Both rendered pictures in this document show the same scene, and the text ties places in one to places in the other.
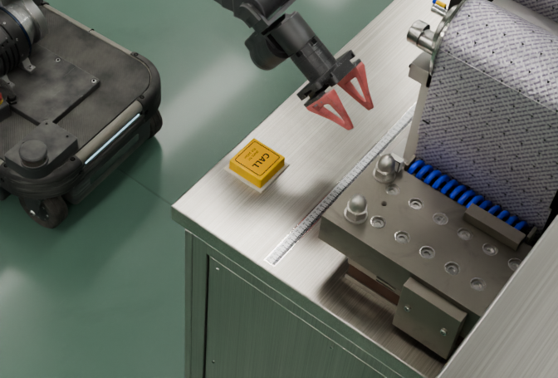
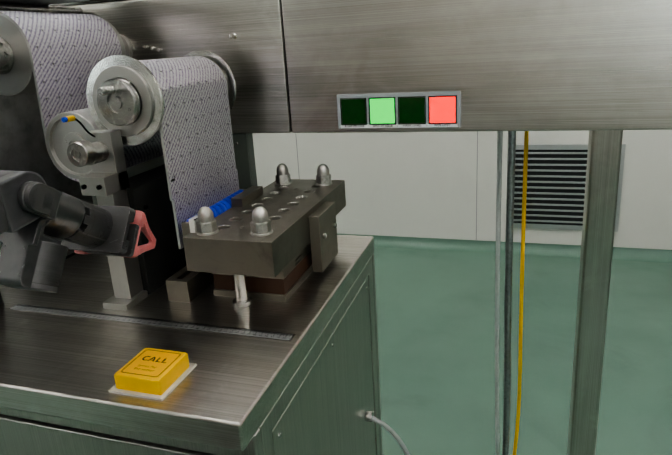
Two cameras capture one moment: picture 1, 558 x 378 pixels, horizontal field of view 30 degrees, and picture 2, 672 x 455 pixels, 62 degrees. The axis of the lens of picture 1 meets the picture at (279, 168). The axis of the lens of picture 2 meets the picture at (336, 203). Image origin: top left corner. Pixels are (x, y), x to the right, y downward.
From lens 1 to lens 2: 1.63 m
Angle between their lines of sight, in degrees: 86
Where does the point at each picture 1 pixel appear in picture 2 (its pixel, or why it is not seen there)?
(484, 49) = (167, 71)
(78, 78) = not seen: outside the picture
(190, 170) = not seen: outside the picture
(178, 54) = not seen: outside the picture
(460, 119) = (186, 148)
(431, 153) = (184, 208)
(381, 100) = (36, 329)
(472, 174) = (206, 194)
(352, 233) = (283, 230)
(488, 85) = (187, 94)
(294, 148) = (117, 362)
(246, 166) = (167, 366)
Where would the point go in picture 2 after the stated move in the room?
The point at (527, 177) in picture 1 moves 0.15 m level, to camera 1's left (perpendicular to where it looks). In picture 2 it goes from (223, 155) to (229, 170)
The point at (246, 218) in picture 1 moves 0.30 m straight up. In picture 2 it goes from (239, 364) to (213, 152)
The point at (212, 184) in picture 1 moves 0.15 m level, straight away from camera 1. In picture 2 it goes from (191, 401) to (60, 435)
